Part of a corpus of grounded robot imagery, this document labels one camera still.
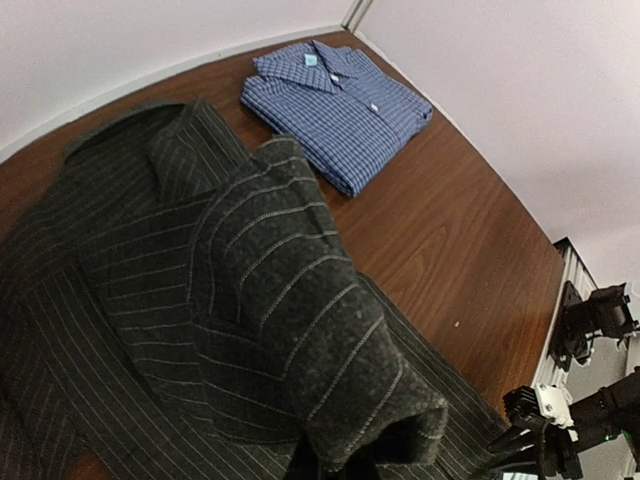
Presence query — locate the aluminium front rail base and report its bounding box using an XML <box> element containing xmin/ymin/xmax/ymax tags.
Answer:
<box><xmin>533</xmin><ymin>237</ymin><xmax>597</xmax><ymax>400</ymax></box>

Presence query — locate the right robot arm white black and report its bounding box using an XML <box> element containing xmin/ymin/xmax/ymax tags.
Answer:
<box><xmin>488</xmin><ymin>370</ymin><xmax>639</xmax><ymax>479</ymax></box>

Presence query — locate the right aluminium frame post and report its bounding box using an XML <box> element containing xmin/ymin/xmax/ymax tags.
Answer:
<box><xmin>341</xmin><ymin>0</ymin><xmax>372</xmax><ymax>33</ymax></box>

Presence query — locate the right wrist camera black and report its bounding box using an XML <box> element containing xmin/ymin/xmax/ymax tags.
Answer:
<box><xmin>503</xmin><ymin>383</ymin><xmax>575</xmax><ymax>430</ymax></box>

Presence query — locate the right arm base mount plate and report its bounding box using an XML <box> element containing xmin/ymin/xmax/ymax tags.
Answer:
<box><xmin>572</xmin><ymin>282</ymin><xmax>639</xmax><ymax>364</ymax></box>

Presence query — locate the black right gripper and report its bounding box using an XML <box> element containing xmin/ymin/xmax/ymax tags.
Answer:
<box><xmin>488</xmin><ymin>420</ymin><xmax>584</xmax><ymax>479</ymax></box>

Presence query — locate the light blue checked folded shirt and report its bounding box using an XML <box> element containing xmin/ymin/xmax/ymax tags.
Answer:
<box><xmin>241</xmin><ymin>40</ymin><xmax>433</xmax><ymax>197</ymax></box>

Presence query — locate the black pinstriped long sleeve shirt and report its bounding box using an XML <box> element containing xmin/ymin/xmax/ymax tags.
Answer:
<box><xmin>1</xmin><ymin>100</ymin><xmax>506</xmax><ymax>479</ymax></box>

